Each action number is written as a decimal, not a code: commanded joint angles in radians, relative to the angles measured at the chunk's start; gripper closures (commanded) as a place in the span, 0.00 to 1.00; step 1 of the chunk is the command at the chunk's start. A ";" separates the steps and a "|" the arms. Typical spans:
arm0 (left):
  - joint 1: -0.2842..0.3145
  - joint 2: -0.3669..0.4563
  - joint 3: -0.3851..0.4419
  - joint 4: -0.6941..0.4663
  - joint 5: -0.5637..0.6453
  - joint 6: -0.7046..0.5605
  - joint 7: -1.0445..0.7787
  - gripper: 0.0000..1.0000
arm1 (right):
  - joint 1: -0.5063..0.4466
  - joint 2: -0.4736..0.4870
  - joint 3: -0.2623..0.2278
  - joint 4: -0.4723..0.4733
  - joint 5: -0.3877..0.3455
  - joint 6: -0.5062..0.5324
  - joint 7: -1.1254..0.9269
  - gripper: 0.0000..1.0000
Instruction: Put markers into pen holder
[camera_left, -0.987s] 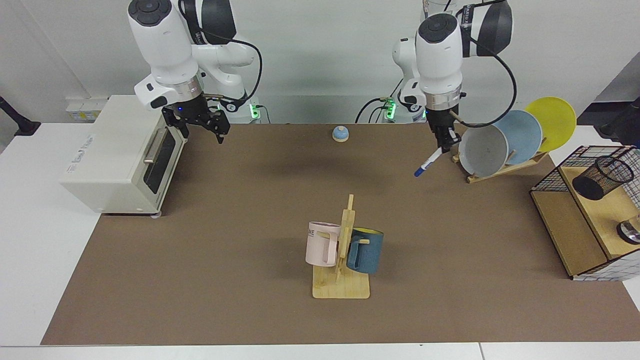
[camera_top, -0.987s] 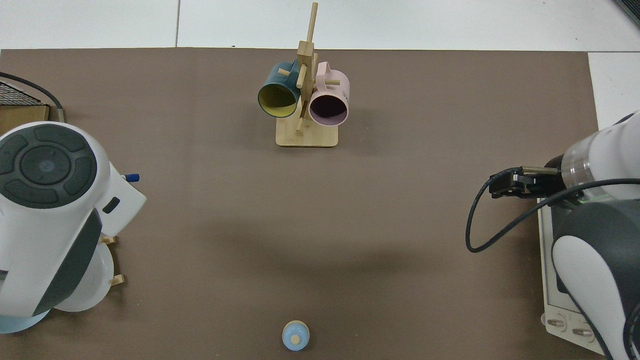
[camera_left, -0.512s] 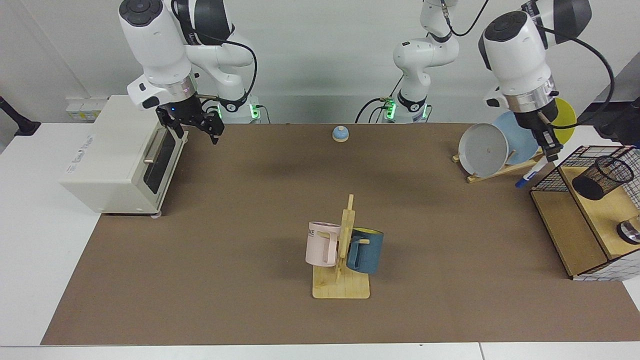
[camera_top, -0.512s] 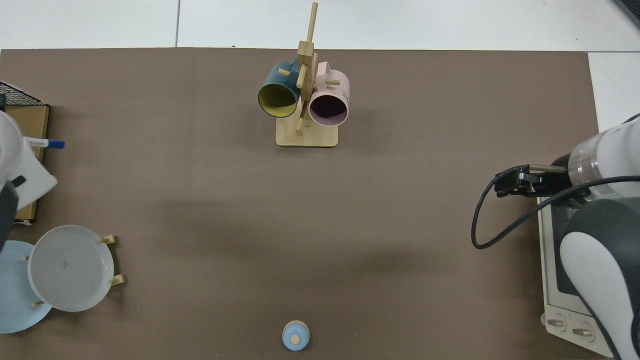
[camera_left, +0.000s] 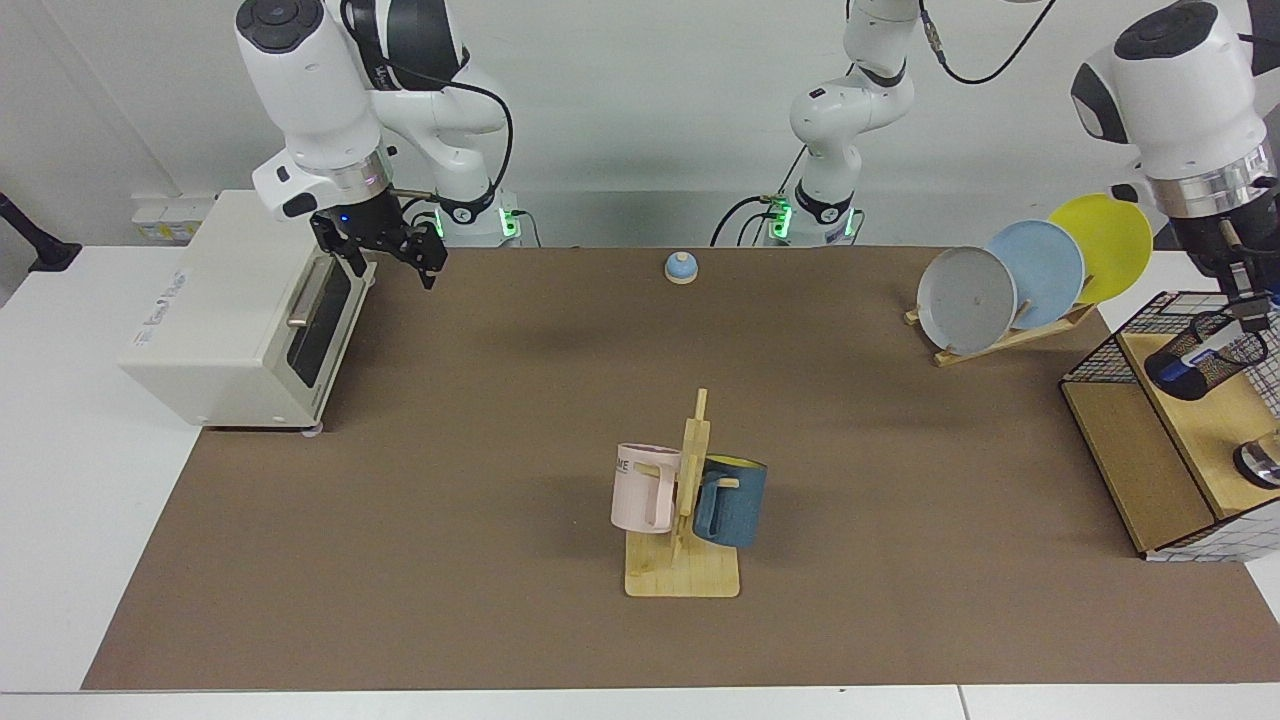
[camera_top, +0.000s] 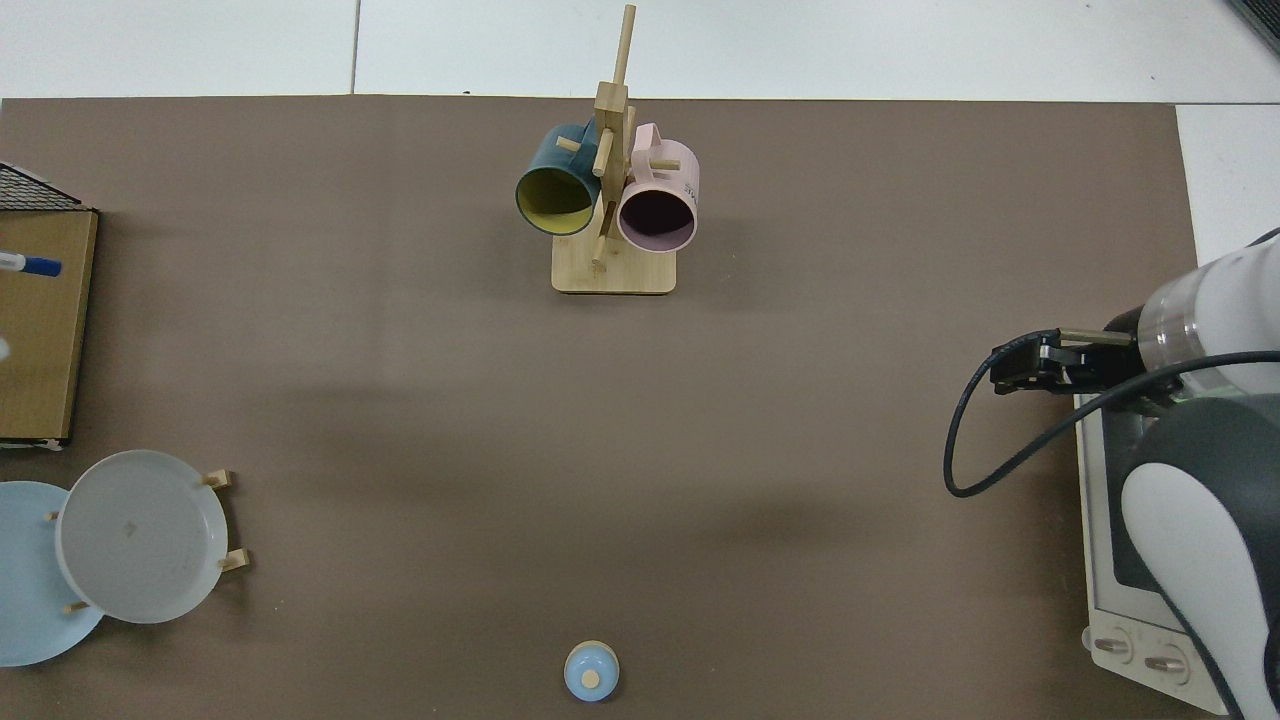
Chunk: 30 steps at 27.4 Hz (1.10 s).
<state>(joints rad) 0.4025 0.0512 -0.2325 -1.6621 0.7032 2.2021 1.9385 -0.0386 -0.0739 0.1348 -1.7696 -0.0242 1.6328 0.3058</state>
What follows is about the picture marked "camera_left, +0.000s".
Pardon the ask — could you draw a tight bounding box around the white marker with blue cap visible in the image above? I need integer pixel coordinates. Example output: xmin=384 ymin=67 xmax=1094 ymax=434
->
xmin=1160 ymin=335 xmax=1246 ymax=389

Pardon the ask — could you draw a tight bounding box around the black mesh pen holder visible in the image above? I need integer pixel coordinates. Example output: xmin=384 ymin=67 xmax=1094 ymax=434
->
xmin=1144 ymin=312 xmax=1269 ymax=401

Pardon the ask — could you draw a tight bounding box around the yellow plate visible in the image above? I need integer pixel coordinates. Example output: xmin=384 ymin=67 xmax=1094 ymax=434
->
xmin=1048 ymin=193 xmax=1154 ymax=306

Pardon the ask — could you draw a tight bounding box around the pale toaster oven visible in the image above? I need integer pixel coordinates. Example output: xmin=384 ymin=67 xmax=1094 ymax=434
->
xmin=118 ymin=190 xmax=379 ymax=433

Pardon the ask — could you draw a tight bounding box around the glass lid with dark rim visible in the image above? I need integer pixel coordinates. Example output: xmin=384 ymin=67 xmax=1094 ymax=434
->
xmin=1232 ymin=432 xmax=1280 ymax=491

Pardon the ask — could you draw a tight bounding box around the light blue plate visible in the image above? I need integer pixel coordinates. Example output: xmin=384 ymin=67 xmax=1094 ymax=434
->
xmin=985 ymin=220 xmax=1086 ymax=331

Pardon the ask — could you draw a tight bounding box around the brown table cloth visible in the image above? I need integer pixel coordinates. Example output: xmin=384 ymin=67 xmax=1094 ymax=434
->
xmin=82 ymin=247 xmax=1280 ymax=691

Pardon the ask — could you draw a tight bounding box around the wooden plate rack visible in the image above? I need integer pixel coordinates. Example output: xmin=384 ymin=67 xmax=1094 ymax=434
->
xmin=905 ymin=303 xmax=1098 ymax=368

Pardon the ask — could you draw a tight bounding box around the grey plate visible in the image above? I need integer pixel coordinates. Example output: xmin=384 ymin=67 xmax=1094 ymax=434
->
xmin=917 ymin=247 xmax=1019 ymax=356

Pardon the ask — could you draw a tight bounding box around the pink cup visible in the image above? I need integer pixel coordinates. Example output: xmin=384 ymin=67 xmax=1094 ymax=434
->
xmin=611 ymin=443 xmax=683 ymax=536

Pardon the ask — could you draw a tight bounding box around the dark blue cup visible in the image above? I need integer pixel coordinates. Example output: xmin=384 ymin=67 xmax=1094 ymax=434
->
xmin=692 ymin=455 xmax=769 ymax=549

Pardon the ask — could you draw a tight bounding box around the wooden cup stand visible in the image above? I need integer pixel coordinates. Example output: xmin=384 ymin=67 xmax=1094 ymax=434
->
xmin=625 ymin=388 xmax=742 ymax=599

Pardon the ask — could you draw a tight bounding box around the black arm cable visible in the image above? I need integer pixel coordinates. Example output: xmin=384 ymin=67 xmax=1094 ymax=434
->
xmin=388 ymin=78 xmax=516 ymax=241
xmin=918 ymin=0 xmax=1061 ymax=87

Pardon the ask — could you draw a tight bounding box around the wire basket with wooden floor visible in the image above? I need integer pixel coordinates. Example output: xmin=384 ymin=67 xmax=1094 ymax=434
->
xmin=1060 ymin=290 xmax=1280 ymax=563

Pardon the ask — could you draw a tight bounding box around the black base cable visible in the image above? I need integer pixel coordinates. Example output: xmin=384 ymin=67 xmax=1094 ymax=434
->
xmin=710 ymin=190 xmax=791 ymax=248

